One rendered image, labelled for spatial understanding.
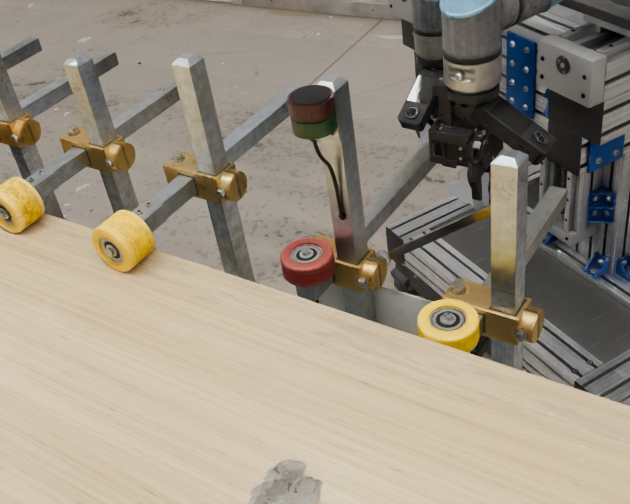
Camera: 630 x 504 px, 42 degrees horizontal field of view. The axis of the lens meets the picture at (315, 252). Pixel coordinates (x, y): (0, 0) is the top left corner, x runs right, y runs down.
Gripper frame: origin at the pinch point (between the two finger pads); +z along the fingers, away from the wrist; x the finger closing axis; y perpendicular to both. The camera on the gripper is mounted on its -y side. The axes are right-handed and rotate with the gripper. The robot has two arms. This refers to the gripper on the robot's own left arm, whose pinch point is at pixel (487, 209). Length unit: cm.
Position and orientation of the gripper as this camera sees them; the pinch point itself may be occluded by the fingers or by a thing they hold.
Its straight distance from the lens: 124.0
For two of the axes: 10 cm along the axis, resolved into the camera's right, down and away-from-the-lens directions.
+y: -8.3, -2.5, 4.9
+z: 1.3, 7.8, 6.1
